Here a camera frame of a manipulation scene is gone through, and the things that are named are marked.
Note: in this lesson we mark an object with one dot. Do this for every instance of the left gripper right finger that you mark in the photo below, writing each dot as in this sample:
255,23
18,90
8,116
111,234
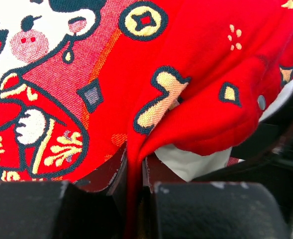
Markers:
174,209

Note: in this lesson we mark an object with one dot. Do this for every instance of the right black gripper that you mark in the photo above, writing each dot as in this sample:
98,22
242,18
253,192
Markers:
268,160

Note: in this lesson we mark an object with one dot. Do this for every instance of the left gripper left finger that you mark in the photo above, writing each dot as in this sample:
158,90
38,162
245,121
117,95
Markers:
91,208

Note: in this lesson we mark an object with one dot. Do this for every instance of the red printed pillowcase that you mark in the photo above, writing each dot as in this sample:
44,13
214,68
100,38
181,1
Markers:
81,78

